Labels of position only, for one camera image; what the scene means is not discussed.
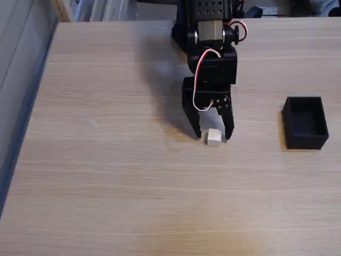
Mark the light wooden strip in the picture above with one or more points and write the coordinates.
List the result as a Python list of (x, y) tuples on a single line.
[(61, 10)]

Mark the white block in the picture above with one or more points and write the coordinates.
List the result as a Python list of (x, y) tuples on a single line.
[(214, 137)]

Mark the small black rounded object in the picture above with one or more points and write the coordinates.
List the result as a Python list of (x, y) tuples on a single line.
[(253, 12)]

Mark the black open box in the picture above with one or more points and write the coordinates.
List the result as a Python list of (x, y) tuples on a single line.
[(305, 122)]

